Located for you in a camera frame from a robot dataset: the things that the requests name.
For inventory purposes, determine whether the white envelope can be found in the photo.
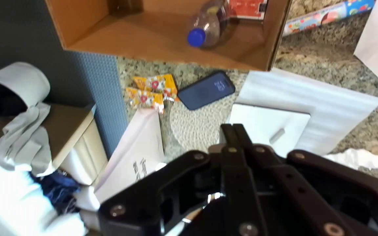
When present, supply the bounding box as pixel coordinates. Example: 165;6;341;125
227;103;312;160

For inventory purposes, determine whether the beige wooden furniture piece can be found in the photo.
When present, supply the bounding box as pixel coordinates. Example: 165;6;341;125
49;104;110;188

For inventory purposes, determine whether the dark blue smartphone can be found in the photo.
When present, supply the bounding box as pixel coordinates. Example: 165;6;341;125
177;70;238;112

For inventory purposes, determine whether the small printed white bag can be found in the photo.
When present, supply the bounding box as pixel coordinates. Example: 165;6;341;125
93;108;169;207

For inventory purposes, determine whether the red playing card deck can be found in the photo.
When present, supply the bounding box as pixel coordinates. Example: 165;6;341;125
228;0;270;21

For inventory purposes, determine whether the white cloth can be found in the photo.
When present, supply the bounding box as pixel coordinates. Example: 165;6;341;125
0;164;92;236

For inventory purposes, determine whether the crumpled white tissue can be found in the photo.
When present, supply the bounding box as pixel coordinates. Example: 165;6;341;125
323;147;378;173

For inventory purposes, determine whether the grey white garment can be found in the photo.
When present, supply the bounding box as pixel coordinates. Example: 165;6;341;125
0;61;54;176

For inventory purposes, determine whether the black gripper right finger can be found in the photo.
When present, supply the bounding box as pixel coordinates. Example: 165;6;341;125
236;124;378;236

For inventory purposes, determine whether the blue cap water bottle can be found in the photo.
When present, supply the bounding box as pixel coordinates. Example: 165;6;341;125
185;0;235;50

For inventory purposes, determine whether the white foam sheet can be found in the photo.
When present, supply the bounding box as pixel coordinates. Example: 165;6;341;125
234;66;378;158

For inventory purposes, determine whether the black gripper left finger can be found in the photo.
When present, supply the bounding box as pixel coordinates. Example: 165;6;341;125
97;124;243;236

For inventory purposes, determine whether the blue cloth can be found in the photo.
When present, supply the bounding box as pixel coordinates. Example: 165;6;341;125
30;169;81;217

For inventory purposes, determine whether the white cardboard box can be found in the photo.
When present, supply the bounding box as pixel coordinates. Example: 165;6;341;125
43;0;293;72

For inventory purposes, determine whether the colourful wrapping paper roll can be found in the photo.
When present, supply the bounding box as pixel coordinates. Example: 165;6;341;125
282;0;378;38

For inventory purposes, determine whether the round woven coaster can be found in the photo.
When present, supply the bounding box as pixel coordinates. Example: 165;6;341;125
168;93;243;154

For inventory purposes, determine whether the yellow candy packet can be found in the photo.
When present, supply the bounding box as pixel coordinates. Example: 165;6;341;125
125;86;168;116
133;72;180;101

